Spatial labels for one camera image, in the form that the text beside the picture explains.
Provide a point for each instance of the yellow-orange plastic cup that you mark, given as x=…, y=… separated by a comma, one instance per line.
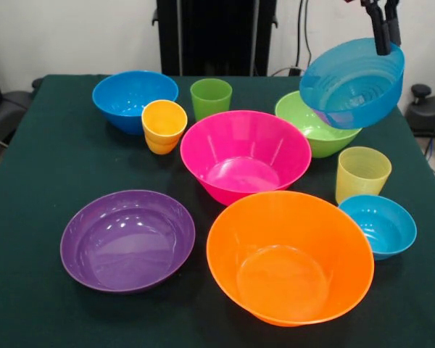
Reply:
x=161, y=148
x=163, y=121

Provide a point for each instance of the green plastic bowl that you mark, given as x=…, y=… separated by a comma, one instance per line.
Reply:
x=311, y=145

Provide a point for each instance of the dark green tablecloth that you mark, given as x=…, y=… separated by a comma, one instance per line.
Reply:
x=40, y=217

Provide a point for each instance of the large orange plastic bowl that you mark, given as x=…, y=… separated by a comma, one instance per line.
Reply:
x=286, y=261

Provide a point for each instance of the black office chair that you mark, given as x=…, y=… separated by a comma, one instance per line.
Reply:
x=11, y=105

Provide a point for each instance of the black power adapter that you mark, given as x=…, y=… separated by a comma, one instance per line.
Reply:
x=294, y=71

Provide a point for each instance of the black swivel chair base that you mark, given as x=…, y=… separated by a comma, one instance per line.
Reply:
x=427, y=112

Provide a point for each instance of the translucent yellow plastic cup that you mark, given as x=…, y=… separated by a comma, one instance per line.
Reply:
x=362, y=174

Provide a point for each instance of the large blue plastic bowl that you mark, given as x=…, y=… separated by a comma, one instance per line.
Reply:
x=127, y=94

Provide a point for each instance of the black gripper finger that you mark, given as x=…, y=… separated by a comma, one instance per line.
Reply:
x=382, y=41
x=394, y=30

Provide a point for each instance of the small cyan plastic bowl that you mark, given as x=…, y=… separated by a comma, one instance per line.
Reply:
x=380, y=228

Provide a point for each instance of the large pink plastic bowl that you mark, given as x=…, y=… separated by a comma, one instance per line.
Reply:
x=243, y=152

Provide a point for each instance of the green plastic cup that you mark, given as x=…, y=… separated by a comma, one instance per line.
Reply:
x=210, y=98

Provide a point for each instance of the translucent blue ribbed bowl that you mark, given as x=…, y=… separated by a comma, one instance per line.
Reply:
x=351, y=90

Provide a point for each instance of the purple plastic bowl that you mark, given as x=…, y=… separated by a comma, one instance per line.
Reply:
x=127, y=246

